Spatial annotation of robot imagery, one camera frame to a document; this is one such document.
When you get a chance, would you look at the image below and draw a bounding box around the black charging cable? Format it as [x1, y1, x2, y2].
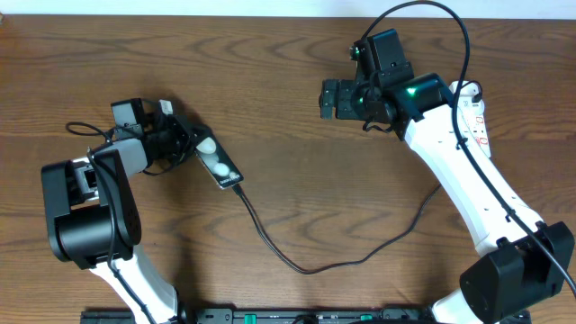
[230, 79, 484, 275]

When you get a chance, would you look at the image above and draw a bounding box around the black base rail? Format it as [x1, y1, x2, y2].
[80, 307, 437, 324]

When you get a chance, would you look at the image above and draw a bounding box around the black smartphone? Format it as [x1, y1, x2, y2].
[194, 137, 244, 189]

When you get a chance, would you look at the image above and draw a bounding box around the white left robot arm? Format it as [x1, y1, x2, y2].
[40, 98, 215, 323]

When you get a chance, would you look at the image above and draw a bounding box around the white charger adapter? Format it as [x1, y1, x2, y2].
[458, 80, 485, 115]

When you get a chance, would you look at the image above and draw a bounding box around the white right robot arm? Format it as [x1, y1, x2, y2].
[319, 29, 575, 323]

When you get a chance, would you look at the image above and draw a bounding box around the white power strip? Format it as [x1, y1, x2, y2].
[458, 107, 491, 158]

